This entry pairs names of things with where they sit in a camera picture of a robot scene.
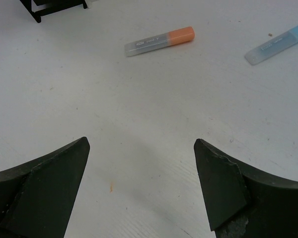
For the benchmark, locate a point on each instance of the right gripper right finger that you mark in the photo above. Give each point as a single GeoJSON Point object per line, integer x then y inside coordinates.
{"type": "Point", "coordinates": [242, 201]}

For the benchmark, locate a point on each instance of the blue-capped lead case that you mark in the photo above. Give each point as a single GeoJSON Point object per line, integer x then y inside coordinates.
{"type": "Point", "coordinates": [272, 47]}

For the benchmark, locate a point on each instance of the black two-slot pen holder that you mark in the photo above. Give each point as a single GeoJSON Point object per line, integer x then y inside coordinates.
{"type": "Point", "coordinates": [51, 6]}

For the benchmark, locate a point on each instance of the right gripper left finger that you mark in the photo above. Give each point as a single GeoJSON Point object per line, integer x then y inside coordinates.
{"type": "Point", "coordinates": [37, 197]}

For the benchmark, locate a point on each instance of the orange-capped lead case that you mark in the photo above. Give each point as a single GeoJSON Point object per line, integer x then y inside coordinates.
{"type": "Point", "coordinates": [168, 39]}

